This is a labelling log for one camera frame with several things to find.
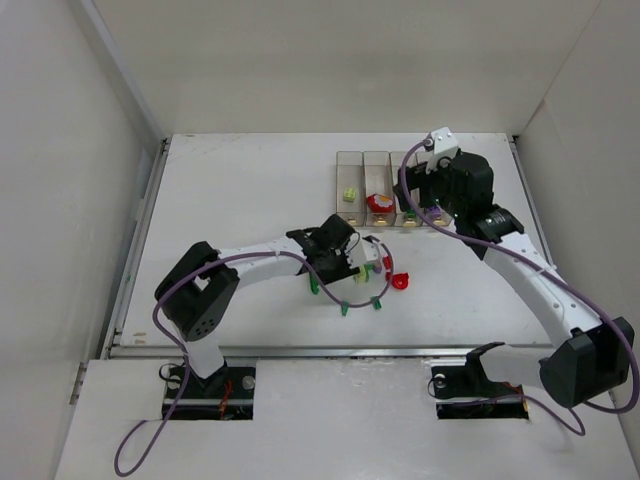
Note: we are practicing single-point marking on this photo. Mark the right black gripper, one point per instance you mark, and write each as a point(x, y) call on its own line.
point(417, 189)

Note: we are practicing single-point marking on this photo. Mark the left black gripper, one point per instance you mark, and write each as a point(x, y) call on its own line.
point(338, 265)

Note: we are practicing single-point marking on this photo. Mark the red flower lego piece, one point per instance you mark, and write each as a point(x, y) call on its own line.
point(380, 204)

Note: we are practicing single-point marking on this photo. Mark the purple lego piece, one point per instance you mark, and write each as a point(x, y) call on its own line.
point(434, 212)

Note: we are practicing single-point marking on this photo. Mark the lime green lego brick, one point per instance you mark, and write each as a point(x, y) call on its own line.
point(349, 195)

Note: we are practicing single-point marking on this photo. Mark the green yellow lego assembly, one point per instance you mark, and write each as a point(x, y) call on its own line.
point(314, 285)

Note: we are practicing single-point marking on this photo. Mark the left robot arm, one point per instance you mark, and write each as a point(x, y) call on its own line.
point(196, 293)

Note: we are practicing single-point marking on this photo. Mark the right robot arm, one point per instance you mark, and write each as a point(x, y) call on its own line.
point(592, 352)

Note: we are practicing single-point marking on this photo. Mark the green purple yellow lego cluster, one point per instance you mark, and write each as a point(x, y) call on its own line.
point(367, 272)

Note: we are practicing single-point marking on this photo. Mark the clear bin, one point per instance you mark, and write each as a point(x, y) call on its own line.
point(405, 219)
point(350, 173)
point(377, 175)
point(446, 219)

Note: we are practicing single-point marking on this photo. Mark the small green lego right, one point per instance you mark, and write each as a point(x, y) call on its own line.
point(376, 302)

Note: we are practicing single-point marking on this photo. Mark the red round lego piece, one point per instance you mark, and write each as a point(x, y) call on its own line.
point(400, 281)

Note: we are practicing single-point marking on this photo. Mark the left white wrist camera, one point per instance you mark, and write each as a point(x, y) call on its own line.
point(365, 253)

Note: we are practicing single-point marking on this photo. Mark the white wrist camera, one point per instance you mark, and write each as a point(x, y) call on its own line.
point(442, 147)
point(365, 253)

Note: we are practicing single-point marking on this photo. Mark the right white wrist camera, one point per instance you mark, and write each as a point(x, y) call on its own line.
point(442, 147)

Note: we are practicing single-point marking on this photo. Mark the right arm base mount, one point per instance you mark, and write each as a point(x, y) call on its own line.
point(464, 394)

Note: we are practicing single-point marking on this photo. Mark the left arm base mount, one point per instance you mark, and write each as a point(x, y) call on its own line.
point(231, 399)

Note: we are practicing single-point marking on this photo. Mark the aluminium rail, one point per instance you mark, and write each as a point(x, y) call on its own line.
point(120, 352)

